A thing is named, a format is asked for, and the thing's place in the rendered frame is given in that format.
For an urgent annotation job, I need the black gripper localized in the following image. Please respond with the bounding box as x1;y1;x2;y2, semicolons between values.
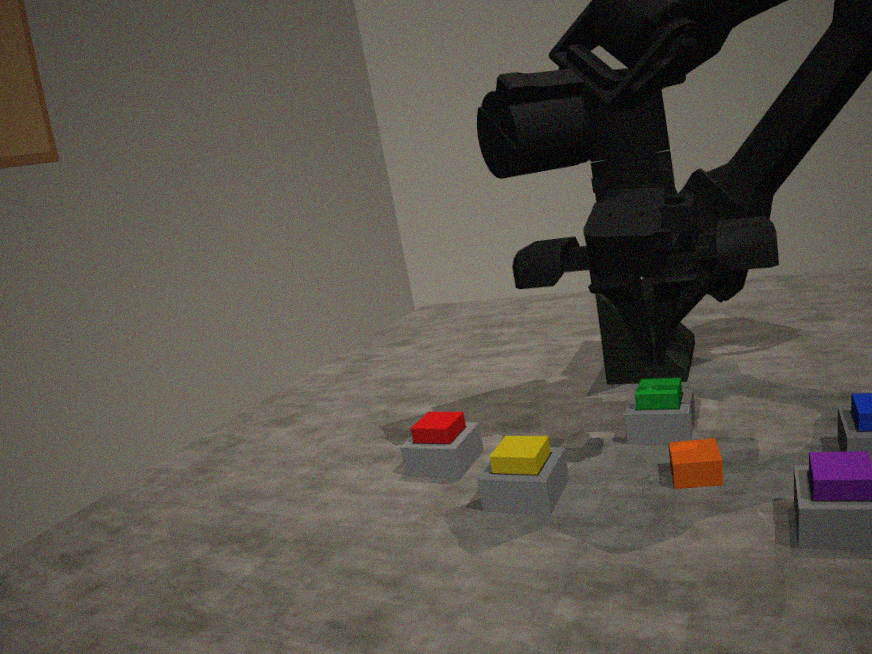
513;151;779;366

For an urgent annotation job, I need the purple button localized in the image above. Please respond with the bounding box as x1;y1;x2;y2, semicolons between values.
794;451;872;550

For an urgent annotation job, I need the yellow button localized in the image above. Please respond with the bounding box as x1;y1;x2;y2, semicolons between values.
477;436;569;515

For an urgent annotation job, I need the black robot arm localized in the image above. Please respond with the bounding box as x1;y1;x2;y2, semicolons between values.
477;0;872;343

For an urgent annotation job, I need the orange block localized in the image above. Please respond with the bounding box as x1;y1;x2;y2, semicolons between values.
668;438;723;490

